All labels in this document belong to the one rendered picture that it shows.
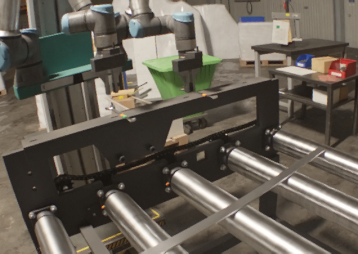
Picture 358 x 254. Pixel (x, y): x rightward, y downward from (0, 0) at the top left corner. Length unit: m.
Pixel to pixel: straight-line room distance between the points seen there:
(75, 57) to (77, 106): 0.31
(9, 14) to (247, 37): 6.90
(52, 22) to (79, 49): 0.23
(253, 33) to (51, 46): 6.54
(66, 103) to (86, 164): 0.41
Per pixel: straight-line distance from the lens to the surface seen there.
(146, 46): 4.97
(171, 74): 3.77
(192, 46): 1.43
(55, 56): 1.83
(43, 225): 1.20
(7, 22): 1.49
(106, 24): 1.25
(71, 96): 1.97
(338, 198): 1.19
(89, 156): 2.11
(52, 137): 1.20
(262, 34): 7.96
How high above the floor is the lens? 1.55
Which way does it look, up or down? 21 degrees down
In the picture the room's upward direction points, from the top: 5 degrees counter-clockwise
